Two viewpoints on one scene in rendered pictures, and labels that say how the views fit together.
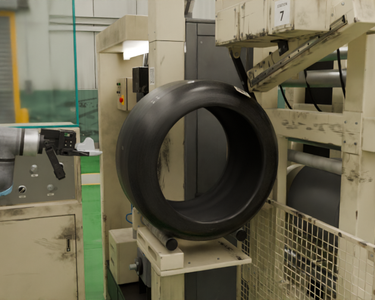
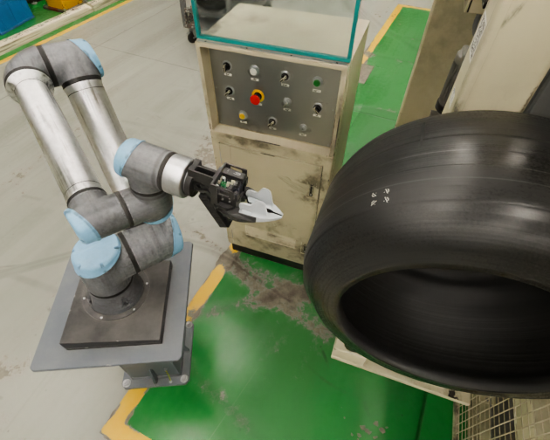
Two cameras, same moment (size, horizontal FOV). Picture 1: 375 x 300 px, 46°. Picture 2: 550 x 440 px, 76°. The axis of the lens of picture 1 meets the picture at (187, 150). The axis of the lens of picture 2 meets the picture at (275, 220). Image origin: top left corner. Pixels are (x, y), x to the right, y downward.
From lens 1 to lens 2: 120 cm
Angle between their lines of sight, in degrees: 53
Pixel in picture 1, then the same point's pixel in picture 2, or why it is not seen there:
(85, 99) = not seen: outside the picture
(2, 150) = (138, 185)
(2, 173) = (145, 209)
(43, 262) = (285, 195)
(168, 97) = (404, 215)
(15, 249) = (259, 176)
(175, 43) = not seen: outside the picture
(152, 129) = (344, 258)
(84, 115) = not seen: outside the picture
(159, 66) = (495, 31)
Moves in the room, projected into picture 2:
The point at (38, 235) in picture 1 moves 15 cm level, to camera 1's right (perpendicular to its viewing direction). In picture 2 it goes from (282, 173) to (309, 188)
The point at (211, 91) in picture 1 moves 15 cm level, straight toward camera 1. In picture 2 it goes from (527, 250) to (477, 336)
